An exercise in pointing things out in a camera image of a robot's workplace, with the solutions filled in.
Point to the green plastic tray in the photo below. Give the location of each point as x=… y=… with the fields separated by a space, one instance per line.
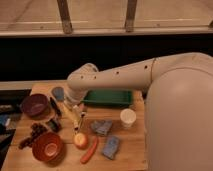
x=108 y=98

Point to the dark purple bowl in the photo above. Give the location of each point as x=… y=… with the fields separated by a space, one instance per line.
x=34 y=105

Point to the grey-blue cloth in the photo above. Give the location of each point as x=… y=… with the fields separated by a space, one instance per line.
x=101 y=127

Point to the red-yellow apple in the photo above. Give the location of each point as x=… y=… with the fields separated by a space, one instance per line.
x=80 y=140

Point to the black marker pen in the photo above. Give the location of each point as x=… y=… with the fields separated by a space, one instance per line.
x=55 y=107

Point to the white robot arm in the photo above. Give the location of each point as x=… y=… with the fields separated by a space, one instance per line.
x=178 y=106

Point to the blue sponge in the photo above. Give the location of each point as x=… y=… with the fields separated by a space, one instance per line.
x=111 y=147

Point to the red-orange bowl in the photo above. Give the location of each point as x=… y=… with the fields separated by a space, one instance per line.
x=47 y=147

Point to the small dark clip object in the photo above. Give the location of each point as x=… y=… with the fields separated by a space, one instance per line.
x=53 y=124

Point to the white paper cup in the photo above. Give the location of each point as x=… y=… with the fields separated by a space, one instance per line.
x=128 y=118

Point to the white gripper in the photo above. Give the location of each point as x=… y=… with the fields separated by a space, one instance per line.
x=73 y=98

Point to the orange carrot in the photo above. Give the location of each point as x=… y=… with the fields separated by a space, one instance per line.
x=87 y=156

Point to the yellow banana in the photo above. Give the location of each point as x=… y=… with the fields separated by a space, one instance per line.
x=71 y=115

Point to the bunch of dark grapes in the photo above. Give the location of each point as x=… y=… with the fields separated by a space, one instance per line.
x=37 y=129

